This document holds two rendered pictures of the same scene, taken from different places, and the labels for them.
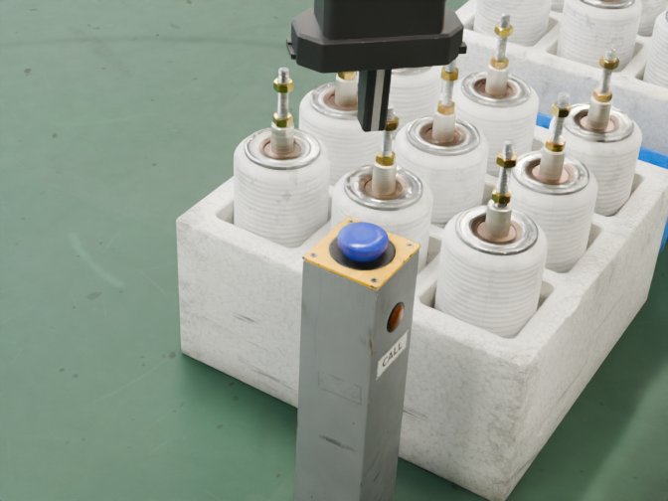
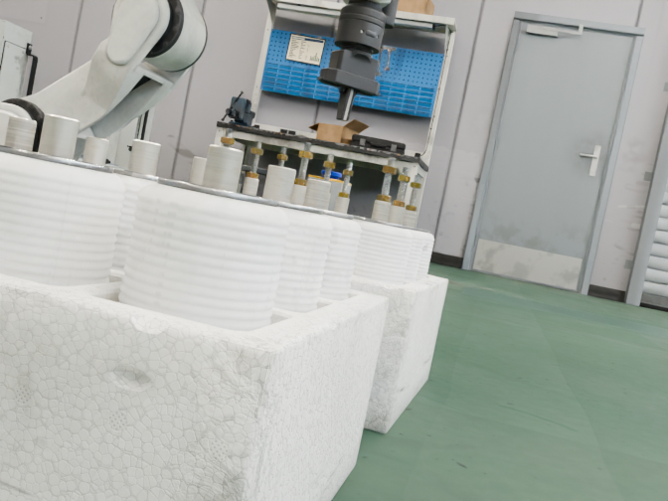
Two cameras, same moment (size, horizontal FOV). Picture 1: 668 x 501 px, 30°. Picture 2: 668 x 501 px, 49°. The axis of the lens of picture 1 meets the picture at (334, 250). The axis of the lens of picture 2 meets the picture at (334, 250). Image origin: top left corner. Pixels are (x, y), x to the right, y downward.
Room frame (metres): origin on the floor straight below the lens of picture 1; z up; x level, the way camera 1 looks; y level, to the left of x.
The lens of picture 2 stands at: (2.17, -0.38, 0.26)
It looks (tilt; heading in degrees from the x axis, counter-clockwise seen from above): 3 degrees down; 164
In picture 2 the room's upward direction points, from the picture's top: 11 degrees clockwise
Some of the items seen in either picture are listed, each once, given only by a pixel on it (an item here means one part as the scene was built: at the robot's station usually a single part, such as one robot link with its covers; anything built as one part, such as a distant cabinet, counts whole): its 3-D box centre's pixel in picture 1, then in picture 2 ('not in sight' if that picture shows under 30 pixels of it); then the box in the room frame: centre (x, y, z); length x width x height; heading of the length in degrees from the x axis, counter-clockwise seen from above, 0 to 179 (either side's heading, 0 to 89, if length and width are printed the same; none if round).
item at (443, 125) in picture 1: (443, 124); not in sight; (1.09, -0.10, 0.26); 0.02 x 0.02 x 0.03
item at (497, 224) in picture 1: (498, 219); not in sight; (0.93, -0.15, 0.26); 0.02 x 0.02 x 0.03
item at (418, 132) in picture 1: (442, 135); not in sight; (1.09, -0.10, 0.25); 0.08 x 0.08 x 0.01
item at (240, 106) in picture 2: not in sight; (241, 110); (-3.52, 0.31, 0.87); 0.41 x 0.17 x 0.25; 152
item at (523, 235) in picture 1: (496, 231); not in sight; (0.93, -0.15, 0.25); 0.08 x 0.08 x 0.01
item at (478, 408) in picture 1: (429, 262); (298, 313); (1.09, -0.11, 0.09); 0.39 x 0.39 x 0.18; 59
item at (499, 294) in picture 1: (485, 308); not in sight; (0.93, -0.15, 0.16); 0.10 x 0.10 x 0.18
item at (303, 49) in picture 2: not in sight; (305, 49); (-3.96, 0.80, 1.54); 0.32 x 0.02 x 0.25; 62
